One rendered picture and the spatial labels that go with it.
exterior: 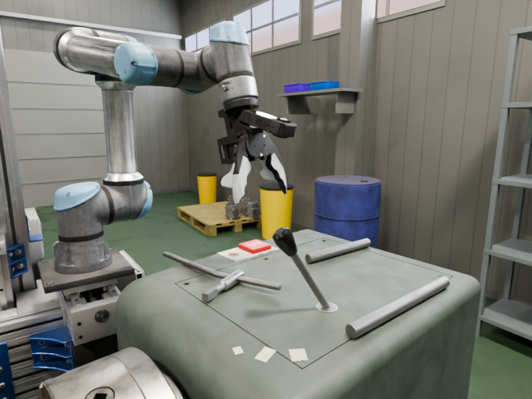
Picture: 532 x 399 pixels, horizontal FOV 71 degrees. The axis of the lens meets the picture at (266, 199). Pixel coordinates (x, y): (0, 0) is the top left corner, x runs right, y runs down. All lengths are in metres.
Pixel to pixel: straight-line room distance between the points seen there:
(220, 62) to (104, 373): 0.56
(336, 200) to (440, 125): 1.25
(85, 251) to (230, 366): 0.69
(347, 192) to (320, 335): 3.04
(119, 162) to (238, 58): 0.54
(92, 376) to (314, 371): 0.29
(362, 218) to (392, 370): 3.11
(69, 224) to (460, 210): 3.48
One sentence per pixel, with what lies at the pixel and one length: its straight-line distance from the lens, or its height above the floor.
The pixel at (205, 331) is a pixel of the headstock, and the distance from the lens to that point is 0.61.
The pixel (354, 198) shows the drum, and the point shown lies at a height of 0.86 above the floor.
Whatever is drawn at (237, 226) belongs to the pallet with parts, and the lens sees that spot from 5.43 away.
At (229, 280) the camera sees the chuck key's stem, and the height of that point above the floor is 1.27.
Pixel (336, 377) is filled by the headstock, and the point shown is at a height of 1.25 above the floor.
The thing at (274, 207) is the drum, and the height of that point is 0.47.
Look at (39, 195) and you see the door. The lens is 8.20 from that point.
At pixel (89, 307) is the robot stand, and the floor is 1.12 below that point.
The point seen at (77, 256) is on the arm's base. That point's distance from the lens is 1.14.
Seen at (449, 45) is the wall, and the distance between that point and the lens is 4.09.
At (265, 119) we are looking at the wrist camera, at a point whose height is 1.57.
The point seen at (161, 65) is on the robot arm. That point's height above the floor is 1.67.
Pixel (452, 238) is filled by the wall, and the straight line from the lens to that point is 4.09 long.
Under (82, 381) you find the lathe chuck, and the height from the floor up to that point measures 1.24.
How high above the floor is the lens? 1.57
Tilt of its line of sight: 12 degrees down
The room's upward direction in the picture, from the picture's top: straight up
